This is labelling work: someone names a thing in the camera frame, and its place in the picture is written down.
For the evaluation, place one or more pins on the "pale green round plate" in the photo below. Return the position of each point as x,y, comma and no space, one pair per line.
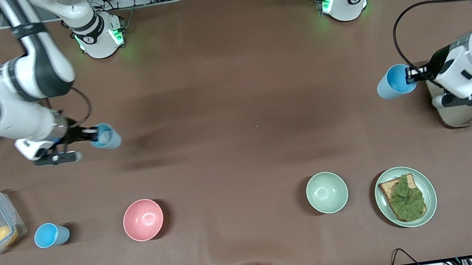
425,184

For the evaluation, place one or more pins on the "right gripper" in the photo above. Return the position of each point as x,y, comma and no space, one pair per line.
73,133

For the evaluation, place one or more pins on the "blue plastic cup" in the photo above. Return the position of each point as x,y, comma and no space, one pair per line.
110,138
51,234
389,85

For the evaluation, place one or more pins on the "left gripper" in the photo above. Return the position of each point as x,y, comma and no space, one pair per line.
435,62

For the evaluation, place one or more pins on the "orange round food item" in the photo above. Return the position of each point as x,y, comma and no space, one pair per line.
1,235

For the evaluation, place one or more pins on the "pale green bowl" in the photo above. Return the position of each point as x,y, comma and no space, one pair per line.
326,192

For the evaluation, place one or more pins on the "green lettuce leaf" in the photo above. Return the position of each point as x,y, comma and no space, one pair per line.
407,201

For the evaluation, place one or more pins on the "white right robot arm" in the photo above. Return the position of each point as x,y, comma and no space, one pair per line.
6,109

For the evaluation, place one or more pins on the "pink bowl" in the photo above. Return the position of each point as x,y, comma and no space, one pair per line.
143,219

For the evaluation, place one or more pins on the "brown bread slice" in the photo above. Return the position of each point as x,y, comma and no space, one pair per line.
387,187

